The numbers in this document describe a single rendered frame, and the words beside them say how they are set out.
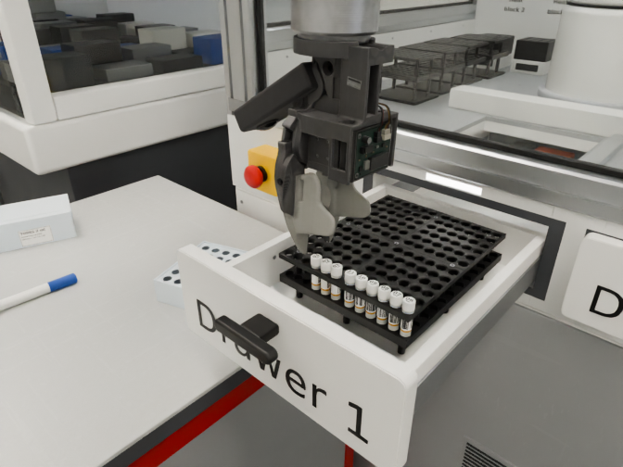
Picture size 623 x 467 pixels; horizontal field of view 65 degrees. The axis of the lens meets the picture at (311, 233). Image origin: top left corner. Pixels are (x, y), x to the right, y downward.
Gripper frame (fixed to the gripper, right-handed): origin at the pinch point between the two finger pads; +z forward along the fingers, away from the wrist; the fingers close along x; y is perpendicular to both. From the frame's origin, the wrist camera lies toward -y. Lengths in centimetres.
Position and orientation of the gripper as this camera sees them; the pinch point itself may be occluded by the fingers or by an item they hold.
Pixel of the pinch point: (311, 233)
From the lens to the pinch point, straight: 53.1
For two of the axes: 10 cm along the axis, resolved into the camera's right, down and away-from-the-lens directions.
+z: -0.2, 8.9, 4.6
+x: 6.7, -3.3, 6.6
